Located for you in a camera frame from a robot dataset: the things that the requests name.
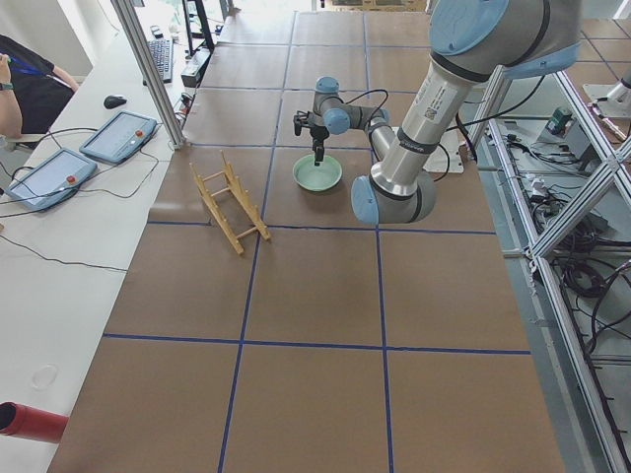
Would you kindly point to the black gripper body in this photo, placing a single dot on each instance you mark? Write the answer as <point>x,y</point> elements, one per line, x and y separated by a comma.
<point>319,134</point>

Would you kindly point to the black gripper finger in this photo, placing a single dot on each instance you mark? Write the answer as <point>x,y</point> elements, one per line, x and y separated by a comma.
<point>316,152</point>
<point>320,153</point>

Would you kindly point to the light green round plate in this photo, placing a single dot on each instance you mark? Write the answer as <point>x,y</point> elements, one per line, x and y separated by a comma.
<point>317,177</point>

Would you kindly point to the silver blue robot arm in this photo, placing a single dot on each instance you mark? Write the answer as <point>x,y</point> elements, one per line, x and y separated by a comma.
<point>468,40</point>

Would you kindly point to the wooden dish rack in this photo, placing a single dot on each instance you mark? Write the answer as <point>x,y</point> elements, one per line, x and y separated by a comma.
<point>222,193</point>

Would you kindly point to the black keyboard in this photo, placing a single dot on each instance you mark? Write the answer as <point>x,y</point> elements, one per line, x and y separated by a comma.
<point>162,51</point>

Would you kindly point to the far blue teach pendant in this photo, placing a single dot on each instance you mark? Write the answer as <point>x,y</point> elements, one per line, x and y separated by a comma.
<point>120,137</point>

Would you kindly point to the blue teach pendant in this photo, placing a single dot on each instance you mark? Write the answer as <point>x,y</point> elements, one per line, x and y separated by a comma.
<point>53,181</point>
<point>120,137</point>

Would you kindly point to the black computer mouse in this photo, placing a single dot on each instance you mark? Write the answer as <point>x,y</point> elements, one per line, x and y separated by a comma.
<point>114,101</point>

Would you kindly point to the green power device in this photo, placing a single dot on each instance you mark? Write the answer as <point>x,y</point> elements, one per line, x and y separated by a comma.
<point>559,119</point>

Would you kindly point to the near blue teach pendant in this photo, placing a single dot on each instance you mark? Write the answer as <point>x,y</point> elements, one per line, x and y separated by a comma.
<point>53,181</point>

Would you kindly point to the person in black shirt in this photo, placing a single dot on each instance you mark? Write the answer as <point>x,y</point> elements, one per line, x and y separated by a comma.
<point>34,91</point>

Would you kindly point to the red cylinder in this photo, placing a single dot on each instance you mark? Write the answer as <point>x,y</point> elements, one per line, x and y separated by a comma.
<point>26,422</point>

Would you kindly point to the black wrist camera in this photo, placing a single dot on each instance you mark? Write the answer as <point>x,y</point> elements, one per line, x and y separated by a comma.
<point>301,120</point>

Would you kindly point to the aluminium frame post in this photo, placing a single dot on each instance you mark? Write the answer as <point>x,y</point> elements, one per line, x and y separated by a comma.
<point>132,28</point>

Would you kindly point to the aluminium frame rail right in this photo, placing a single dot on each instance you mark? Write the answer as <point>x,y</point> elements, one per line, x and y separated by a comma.
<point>564,203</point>

